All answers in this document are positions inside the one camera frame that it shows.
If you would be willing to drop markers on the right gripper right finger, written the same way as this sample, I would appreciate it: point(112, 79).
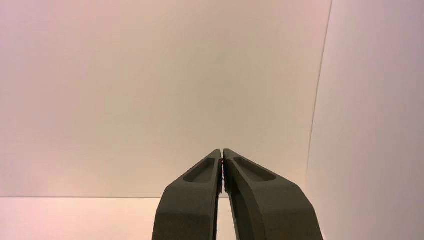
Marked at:
point(275, 208)

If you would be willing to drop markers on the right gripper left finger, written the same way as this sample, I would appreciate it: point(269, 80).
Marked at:
point(188, 205)

